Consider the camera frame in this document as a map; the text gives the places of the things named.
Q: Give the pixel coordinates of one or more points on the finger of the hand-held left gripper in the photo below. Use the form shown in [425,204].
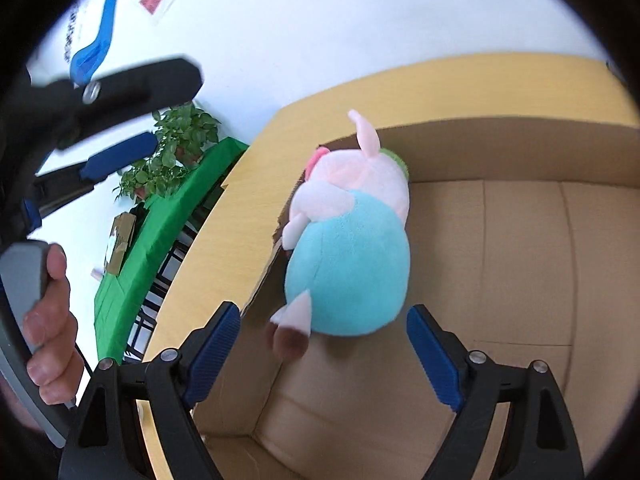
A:
[140,87]
[120,157]

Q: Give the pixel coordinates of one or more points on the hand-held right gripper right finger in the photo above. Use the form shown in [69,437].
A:
[435,360]

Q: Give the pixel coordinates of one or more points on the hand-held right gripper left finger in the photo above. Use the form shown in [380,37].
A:
[215,355]

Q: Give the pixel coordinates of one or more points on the teal and pink plush pig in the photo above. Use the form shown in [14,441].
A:
[350,260]

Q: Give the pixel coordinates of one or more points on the cardboard box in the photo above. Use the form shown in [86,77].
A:
[525,260]

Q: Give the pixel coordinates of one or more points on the person's left hand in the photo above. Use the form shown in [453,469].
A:
[52,330]

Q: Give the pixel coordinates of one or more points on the potted green plant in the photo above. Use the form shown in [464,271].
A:
[187,127]
[145,177]

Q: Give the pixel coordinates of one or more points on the blue and white banner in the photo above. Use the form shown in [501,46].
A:
[97,45]

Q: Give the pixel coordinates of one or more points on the small brown cardboard carton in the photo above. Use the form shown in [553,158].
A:
[120,240]

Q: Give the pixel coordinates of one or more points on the green tablecloth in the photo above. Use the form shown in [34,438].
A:
[150,250]

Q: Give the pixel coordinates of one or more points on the black grid frame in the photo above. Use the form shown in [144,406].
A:
[160,285]

